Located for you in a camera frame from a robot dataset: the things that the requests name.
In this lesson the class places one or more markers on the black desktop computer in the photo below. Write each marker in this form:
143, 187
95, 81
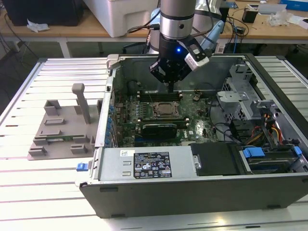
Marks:
43, 12

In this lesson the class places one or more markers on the grey case release latch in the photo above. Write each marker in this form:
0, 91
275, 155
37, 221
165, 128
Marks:
112, 61

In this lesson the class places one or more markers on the blue cardboard box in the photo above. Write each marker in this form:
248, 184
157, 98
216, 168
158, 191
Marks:
296, 4

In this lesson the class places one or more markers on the silver metal drive cage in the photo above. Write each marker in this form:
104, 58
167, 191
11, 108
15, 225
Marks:
231, 98

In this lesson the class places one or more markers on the blue expansion slot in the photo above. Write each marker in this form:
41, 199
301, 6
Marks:
139, 139

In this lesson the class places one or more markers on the loose green RAM stick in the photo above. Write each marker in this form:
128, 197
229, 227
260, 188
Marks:
60, 138

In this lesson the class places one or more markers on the grey parts rack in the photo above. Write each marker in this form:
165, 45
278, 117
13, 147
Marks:
69, 130

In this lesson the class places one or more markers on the black plastic shroud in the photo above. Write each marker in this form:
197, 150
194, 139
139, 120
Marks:
216, 158

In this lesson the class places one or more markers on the small black box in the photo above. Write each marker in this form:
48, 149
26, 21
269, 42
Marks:
249, 15

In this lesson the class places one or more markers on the black open PC case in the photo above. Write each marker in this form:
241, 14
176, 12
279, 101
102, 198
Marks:
192, 197

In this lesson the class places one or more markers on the clear plastic bag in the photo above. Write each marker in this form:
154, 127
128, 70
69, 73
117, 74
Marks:
279, 19

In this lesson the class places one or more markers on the silver chipset heatsink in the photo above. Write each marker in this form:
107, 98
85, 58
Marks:
185, 143

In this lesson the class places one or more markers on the black connector block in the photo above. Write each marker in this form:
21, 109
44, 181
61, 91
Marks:
239, 130

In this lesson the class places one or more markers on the CPU socket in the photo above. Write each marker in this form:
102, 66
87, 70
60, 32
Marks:
166, 116

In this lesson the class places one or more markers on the large black box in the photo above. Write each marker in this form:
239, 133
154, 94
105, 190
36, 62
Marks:
224, 12

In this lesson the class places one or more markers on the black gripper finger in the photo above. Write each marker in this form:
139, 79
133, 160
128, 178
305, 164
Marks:
184, 75
156, 69

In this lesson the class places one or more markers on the green motherboard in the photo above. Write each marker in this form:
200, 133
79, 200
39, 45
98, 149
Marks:
197, 130

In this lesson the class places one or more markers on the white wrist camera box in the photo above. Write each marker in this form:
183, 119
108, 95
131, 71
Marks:
196, 61

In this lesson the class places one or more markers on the silver power supply unit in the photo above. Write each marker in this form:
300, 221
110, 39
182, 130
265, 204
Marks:
113, 166

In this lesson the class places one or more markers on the crumpled white paper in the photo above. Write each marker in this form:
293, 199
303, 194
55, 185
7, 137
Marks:
37, 26

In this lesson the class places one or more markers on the black graphics card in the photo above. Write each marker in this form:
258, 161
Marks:
158, 132

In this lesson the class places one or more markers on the white plastic box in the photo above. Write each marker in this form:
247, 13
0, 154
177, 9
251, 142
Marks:
115, 14

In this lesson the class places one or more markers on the black round case speaker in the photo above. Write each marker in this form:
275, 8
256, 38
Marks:
132, 87

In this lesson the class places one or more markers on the metal locking lever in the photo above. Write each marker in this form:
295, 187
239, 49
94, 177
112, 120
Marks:
149, 97

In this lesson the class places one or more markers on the small white card box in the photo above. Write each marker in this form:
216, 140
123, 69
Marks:
252, 6

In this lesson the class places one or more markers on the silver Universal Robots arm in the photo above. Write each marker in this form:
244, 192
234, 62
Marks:
176, 14

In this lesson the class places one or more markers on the white paper sheet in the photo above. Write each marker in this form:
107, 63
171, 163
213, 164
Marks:
300, 21

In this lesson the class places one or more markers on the grey flat box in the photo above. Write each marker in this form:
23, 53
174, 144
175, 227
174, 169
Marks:
272, 9

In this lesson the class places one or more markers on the blue case latch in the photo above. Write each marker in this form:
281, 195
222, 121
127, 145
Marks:
81, 167

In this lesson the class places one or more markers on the coin cell battery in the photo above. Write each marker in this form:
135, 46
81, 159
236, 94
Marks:
196, 97

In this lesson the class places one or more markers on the hard disk in blue carrier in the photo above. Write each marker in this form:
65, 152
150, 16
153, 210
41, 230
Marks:
253, 152

